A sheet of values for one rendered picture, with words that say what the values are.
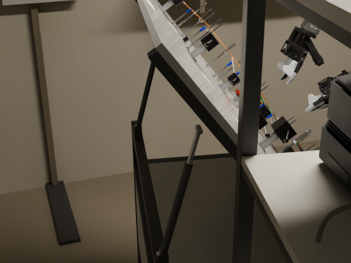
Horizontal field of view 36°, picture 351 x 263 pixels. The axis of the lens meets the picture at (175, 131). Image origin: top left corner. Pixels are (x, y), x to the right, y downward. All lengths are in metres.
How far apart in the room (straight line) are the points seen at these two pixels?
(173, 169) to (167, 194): 0.21
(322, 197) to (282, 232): 0.13
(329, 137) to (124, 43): 2.75
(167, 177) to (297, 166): 1.33
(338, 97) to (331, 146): 0.09
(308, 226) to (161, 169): 1.57
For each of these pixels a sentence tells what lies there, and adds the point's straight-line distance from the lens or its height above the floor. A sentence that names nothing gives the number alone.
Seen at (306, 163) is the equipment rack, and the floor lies 1.46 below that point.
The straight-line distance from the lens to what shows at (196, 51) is 1.64.
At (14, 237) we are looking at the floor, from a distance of 3.52.
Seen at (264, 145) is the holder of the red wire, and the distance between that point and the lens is 1.62.
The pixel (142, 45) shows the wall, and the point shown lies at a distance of 3.73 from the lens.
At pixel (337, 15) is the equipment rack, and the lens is 0.63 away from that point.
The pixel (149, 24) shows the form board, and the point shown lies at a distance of 1.26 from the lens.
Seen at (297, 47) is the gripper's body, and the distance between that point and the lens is 2.12.
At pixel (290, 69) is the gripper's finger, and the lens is 2.11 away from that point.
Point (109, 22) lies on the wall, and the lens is 3.64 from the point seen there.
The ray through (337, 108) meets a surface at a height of 1.59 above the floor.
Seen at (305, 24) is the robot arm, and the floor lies 1.48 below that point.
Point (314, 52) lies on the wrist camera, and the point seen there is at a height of 1.38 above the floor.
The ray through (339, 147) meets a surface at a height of 1.53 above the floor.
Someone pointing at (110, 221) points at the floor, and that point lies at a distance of 3.53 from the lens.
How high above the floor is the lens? 1.98
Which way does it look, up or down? 25 degrees down
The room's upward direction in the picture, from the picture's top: 1 degrees counter-clockwise
